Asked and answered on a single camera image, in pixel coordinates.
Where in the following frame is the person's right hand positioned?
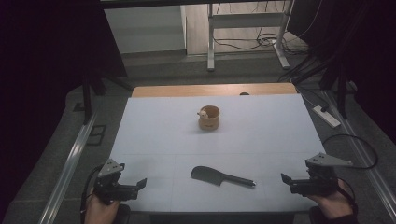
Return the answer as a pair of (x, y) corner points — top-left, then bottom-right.
(307, 179), (355, 220)

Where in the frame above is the wooden utensil holder cup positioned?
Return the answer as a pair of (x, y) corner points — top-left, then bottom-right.
(197, 105), (221, 132)

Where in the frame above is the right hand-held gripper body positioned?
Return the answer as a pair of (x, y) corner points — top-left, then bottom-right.
(289, 152), (354, 198)

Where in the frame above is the metal floor rail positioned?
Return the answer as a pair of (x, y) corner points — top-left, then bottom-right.
(322, 89), (396, 220)
(37, 111), (98, 224)

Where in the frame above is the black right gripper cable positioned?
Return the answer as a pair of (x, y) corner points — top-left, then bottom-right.
(321, 133), (379, 171)

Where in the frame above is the black tripod stand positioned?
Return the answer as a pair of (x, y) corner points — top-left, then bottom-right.
(81, 70), (135, 126)
(291, 50), (358, 121)

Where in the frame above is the white table mat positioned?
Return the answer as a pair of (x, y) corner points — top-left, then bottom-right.
(109, 93), (326, 213)

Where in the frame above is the white power strip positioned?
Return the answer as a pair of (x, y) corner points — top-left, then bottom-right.
(311, 105), (342, 129)

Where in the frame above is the person's left hand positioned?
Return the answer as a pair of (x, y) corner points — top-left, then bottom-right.
(84, 195), (121, 224)

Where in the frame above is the white cabinet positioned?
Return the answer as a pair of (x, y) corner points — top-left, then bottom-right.
(104, 5), (188, 56)

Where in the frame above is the black floor cables bundle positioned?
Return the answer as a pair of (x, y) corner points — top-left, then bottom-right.
(212, 0), (325, 58)

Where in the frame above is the white metal desk frame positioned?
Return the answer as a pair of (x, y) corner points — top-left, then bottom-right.
(206, 0), (295, 73)

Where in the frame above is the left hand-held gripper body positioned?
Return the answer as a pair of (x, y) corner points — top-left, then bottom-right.
(92, 158), (139, 206)

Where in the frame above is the dark curtain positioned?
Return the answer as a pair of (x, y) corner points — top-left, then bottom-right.
(0, 0), (129, 206)
(286, 0), (396, 144)

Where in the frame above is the black floor socket plate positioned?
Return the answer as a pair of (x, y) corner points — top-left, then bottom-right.
(86, 124), (107, 147)

